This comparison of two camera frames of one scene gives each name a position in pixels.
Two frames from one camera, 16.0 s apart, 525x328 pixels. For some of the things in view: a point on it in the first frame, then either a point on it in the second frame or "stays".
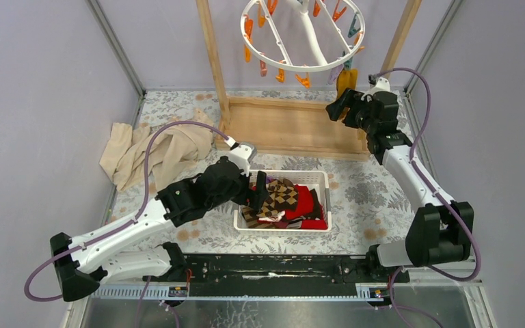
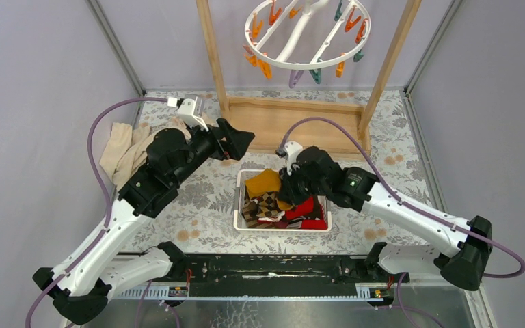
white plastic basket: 301,178 stays
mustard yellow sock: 346,78 → 268,180
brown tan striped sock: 250,216 stays
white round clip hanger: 298,35 stays
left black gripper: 253,199 → 236,143
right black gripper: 350,98 → 287,193
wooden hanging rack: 292,128 stays
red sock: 313,224 stays
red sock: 305,203 stays
